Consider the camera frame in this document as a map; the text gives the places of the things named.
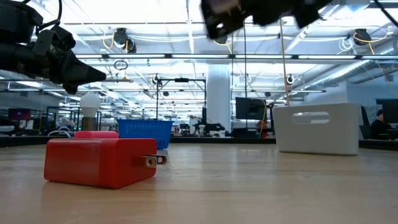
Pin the large red wall charger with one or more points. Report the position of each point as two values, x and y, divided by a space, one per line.
99 163

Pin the maroon screen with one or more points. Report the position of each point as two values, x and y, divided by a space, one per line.
19 114

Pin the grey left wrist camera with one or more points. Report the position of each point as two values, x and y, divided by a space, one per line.
43 42

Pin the blue plastic basket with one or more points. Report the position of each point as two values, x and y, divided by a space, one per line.
144 133

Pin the black frame stand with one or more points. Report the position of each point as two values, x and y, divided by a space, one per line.
182 80

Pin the pink red cube charger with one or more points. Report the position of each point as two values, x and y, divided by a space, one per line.
96 134

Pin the round ceiling-hung device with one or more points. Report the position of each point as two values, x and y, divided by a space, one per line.
156 79
289 79

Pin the person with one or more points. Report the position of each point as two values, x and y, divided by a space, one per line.
379 127

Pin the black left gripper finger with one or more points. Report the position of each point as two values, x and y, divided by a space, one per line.
77 67
84 79

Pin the white bulb on metal base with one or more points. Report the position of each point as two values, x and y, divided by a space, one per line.
89 104

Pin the black background robot arm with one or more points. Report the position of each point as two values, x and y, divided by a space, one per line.
211 127

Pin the white building pillar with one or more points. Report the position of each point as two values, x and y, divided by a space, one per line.
218 93

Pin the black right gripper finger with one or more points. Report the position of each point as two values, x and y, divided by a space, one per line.
222 18
309 11

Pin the long ceiling light bar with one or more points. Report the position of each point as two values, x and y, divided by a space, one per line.
199 56

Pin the black aluminium table frame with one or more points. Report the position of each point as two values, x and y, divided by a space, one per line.
18 141

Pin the black monitor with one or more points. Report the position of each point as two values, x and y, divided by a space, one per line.
392 109
250 109

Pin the white plastic bin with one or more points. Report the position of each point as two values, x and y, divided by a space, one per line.
342 133

